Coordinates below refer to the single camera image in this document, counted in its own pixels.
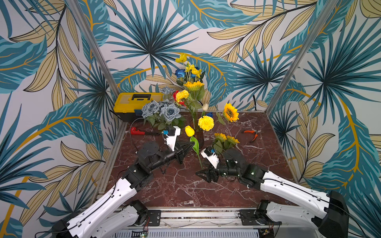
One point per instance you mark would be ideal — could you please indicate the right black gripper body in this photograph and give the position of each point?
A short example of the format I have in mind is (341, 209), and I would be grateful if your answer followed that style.
(214, 172)

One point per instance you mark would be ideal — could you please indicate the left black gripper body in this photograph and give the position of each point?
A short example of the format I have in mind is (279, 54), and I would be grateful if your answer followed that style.
(177, 154)

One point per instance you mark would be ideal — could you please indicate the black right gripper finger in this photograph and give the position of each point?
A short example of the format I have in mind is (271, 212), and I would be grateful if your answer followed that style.
(206, 174)
(210, 179)

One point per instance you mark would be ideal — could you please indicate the yellow tulip flower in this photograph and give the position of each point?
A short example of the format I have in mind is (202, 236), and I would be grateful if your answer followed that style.
(190, 132)

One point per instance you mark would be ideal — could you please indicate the yellow marigold flower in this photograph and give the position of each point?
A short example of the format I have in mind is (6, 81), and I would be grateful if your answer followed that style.
(206, 123)

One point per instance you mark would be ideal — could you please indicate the yellow sunflower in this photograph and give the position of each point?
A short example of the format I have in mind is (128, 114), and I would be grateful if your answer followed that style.
(218, 143)
(230, 142)

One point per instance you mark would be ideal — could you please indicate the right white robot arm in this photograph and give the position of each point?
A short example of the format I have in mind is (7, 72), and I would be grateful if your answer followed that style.
(327, 213)

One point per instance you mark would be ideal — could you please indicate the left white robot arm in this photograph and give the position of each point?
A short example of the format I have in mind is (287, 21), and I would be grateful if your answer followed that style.
(99, 220)

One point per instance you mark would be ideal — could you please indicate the dark tinted glass vase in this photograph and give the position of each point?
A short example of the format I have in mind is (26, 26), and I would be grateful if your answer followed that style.
(199, 135)

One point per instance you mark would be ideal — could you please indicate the grey blue rose bunch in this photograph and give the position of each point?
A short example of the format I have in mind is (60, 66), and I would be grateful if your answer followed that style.
(163, 114)

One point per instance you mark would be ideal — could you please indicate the red pipe wrench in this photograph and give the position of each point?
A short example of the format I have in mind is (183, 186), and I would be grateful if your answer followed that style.
(135, 131)

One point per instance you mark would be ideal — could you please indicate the tall sunflower on right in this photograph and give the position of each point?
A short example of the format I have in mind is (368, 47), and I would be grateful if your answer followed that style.
(229, 115)

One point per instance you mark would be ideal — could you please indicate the tall mixed flower bouquet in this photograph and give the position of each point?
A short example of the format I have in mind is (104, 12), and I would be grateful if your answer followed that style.
(193, 89)

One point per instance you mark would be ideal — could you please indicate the yellow black toolbox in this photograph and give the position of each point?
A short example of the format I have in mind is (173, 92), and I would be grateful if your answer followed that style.
(128, 106)

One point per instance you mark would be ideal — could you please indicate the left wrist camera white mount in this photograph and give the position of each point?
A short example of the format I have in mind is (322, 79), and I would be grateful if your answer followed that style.
(170, 134)

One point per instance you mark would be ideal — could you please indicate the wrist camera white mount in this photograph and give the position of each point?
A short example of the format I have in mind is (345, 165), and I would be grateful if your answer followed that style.
(210, 154)
(170, 134)

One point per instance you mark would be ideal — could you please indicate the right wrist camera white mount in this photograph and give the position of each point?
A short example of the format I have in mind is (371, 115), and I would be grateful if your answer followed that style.
(210, 154)

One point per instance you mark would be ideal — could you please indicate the orange handled pliers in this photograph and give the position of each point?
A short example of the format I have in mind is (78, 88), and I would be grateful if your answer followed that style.
(255, 134)

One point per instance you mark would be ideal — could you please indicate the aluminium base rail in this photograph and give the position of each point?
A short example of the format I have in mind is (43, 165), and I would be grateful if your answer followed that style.
(202, 223)

